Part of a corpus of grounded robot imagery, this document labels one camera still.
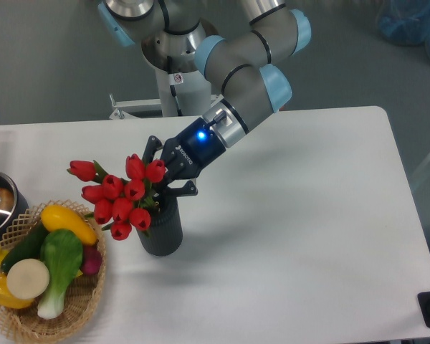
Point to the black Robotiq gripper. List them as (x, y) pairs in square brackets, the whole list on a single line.
[(184, 157)]

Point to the yellow squash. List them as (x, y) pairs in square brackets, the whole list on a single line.
[(55, 217)]

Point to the red tulip bouquet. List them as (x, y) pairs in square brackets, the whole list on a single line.
[(121, 204)]

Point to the yellow bell pepper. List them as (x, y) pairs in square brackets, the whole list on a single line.
[(8, 300)]

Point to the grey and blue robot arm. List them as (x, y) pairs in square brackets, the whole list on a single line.
[(226, 125)]

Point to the woven wicker basket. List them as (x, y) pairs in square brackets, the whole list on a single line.
[(81, 298)]

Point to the green bok choy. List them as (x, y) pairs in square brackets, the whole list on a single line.
[(61, 253)]

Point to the cream round disc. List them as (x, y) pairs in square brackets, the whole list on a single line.
[(27, 279)]

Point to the blue plastic bag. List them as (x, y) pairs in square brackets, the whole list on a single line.
[(405, 23)]

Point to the dark grey ribbed vase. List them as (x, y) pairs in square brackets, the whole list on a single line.
[(165, 234)]

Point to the dark green cucumber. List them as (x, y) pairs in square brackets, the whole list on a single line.
[(28, 248)]

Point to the purple red radish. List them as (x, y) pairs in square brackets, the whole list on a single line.
[(91, 261)]

